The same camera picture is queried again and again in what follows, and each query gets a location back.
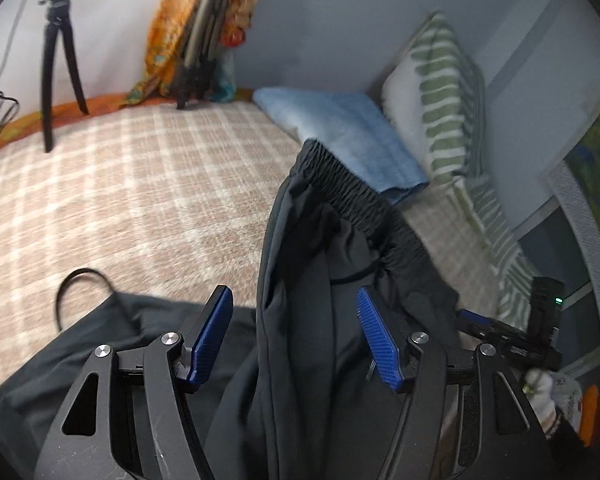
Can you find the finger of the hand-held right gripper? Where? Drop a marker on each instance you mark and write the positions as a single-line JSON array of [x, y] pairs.
[[470, 317]]

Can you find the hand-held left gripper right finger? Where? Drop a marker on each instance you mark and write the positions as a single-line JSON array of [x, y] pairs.
[[380, 342]]

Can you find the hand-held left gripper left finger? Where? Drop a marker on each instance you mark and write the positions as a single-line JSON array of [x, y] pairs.
[[207, 340]]

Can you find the dark grey pants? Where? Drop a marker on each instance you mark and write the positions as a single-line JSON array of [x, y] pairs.
[[305, 260]]

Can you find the person's right hand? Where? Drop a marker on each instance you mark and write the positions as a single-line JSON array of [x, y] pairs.
[[550, 395]]

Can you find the green striped white pillow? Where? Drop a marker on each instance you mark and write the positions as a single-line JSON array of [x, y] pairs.
[[500, 245], [440, 95]]

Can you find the beige checked bed cover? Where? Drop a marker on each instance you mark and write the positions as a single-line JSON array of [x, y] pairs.
[[130, 185]]

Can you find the folded blue blanket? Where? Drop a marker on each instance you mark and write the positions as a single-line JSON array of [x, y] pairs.
[[345, 125]]

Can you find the orange bed sheet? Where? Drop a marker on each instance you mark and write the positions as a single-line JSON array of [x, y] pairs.
[[25, 120]]

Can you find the folded grey tripod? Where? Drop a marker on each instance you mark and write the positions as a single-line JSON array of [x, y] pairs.
[[197, 45]]

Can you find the orange patterned cloth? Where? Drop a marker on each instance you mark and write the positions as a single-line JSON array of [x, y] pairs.
[[167, 30]]

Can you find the multicoloured cloth bundle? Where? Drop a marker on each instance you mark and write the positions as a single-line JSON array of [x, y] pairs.
[[232, 25]]

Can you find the small black tripod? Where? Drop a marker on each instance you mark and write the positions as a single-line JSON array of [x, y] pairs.
[[57, 55]]

